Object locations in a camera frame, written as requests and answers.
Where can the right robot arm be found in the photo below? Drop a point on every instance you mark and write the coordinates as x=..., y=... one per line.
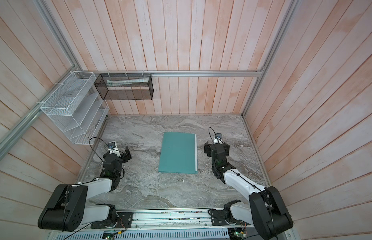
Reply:
x=266, y=210

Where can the camera cable black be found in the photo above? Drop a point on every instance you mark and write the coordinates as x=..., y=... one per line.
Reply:
x=212, y=134
x=94, y=143

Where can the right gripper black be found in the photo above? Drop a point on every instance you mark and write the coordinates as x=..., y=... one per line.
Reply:
x=208, y=148

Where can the horizontal aluminium wall bar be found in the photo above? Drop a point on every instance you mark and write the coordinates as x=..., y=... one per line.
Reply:
x=188, y=73

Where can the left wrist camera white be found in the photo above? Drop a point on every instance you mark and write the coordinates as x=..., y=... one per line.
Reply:
x=113, y=147

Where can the left camera cable black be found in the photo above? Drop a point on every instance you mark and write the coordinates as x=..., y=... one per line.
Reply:
x=94, y=143

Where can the right camera cable black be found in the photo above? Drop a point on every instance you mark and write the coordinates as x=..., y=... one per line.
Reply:
x=212, y=134

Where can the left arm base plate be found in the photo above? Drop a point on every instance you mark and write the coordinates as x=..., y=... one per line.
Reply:
x=121, y=220

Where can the papers in black basket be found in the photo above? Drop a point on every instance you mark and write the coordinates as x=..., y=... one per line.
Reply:
x=128, y=82

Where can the black mesh wall basket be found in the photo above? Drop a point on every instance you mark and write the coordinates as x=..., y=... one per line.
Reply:
x=137, y=87

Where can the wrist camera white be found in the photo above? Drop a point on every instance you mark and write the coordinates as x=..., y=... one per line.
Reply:
x=218, y=138
x=113, y=147

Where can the green file folder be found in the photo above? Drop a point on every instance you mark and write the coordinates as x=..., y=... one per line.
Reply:
x=177, y=153

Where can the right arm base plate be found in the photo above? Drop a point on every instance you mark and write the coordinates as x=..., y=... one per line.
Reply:
x=223, y=218

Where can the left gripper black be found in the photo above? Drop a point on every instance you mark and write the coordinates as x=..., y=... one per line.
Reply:
x=128, y=153

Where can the aluminium mounting rail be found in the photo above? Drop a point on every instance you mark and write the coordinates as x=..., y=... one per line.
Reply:
x=151, y=218

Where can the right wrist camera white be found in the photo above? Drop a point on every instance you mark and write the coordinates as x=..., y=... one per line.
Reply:
x=218, y=138

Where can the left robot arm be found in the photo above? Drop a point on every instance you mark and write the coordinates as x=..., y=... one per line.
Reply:
x=66, y=209

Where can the white wire mesh shelf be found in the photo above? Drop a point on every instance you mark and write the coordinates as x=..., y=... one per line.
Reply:
x=75, y=110

